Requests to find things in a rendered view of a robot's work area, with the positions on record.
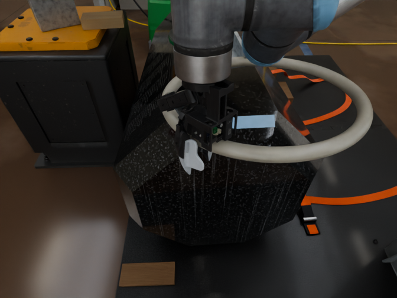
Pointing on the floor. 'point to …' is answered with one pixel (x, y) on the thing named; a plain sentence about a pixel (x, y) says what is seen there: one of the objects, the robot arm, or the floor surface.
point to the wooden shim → (147, 274)
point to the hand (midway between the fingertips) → (196, 161)
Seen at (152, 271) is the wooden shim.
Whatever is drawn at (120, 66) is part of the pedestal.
